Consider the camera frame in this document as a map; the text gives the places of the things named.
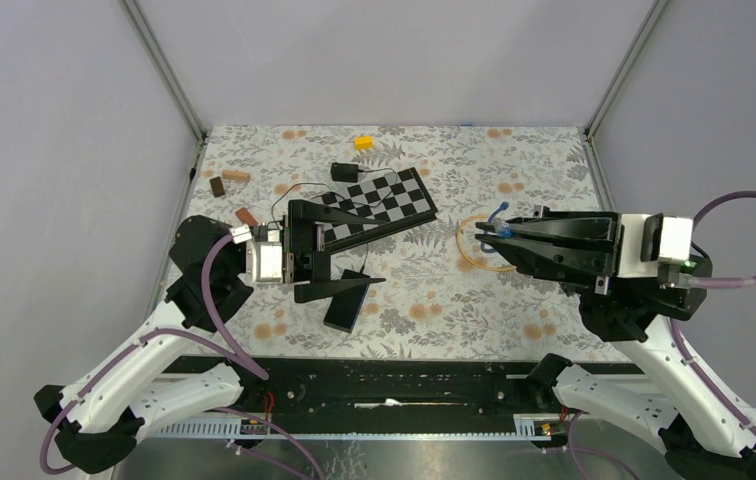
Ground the light tan wooden block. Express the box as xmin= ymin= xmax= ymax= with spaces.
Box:
xmin=221 ymin=170 xmax=251 ymax=183

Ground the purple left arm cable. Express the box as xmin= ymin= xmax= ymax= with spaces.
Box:
xmin=38 ymin=233 xmax=272 ymax=477

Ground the reddish brown wooden block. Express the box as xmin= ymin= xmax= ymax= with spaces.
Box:
xmin=235 ymin=208 xmax=259 ymax=227

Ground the floral patterned table mat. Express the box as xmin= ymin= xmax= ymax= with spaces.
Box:
xmin=188 ymin=125 xmax=621 ymax=362

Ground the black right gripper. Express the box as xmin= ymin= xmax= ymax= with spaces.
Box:
xmin=471 ymin=201 xmax=636 ymax=288

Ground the black power adapter with cable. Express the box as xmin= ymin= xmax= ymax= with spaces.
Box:
xmin=269 ymin=162 xmax=400 ymax=274

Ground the dark brown wooden block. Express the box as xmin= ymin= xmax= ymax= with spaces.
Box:
xmin=209 ymin=177 xmax=226 ymax=198

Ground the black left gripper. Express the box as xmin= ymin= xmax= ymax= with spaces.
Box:
xmin=263 ymin=202 xmax=388 ymax=303

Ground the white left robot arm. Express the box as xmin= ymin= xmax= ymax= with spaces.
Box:
xmin=34 ymin=200 xmax=371 ymax=475

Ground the black white checkerboard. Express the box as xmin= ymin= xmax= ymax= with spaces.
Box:
xmin=317 ymin=168 xmax=438 ymax=253

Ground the blue ethernet cable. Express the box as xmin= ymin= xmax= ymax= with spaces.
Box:
xmin=479 ymin=201 xmax=515 ymax=256

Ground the slotted cable duct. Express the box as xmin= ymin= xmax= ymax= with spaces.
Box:
xmin=146 ymin=413 xmax=552 ymax=444

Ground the small black network switch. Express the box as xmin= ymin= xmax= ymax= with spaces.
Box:
xmin=323 ymin=285 xmax=369 ymax=334

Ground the orange yellow cable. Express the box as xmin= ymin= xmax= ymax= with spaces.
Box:
xmin=455 ymin=214 xmax=518 ymax=274

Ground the yellow block near wall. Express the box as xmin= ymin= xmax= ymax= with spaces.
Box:
xmin=353 ymin=136 xmax=374 ymax=150

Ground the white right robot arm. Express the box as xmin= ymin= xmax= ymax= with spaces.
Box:
xmin=476 ymin=207 xmax=756 ymax=479

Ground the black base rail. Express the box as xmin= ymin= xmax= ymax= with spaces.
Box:
xmin=185 ymin=356 xmax=624 ymax=437

